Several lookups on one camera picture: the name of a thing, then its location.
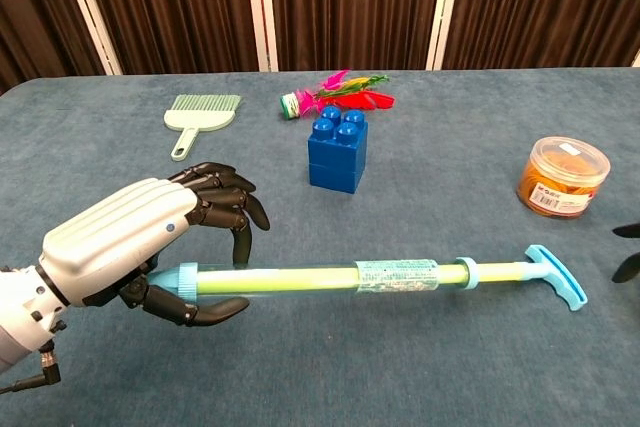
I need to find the brown pleated curtain panel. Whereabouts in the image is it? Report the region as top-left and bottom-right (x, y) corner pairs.
(0, 0), (107, 96)
(442, 0), (640, 71)
(74, 0), (261, 76)
(267, 0), (446, 72)

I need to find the clear jar of rubber bands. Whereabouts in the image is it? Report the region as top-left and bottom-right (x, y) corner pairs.
(515, 135), (612, 220)

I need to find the pale green hand brush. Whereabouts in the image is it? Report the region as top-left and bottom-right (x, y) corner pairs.
(163, 93), (245, 162)

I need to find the blue toy building block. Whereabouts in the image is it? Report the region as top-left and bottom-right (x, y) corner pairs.
(307, 105), (370, 195)

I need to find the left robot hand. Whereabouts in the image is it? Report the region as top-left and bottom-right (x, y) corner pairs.
(37, 161), (271, 328)

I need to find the light blue syringe tube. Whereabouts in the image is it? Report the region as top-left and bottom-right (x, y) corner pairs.
(148, 256), (481, 306)

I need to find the blue felt table cover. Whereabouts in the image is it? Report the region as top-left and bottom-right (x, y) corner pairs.
(0, 66), (640, 427)

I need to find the yellow blue water pump toy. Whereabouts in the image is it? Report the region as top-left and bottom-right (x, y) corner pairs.
(197, 244), (589, 313)

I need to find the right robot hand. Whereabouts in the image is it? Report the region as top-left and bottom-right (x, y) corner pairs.
(611, 223), (640, 284)

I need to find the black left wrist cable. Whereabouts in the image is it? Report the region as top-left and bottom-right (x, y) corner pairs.
(0, 371), (62, 396)

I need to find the colourful feather shuttlecock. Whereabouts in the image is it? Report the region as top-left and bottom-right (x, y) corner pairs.
(278, 69), (396, 122)

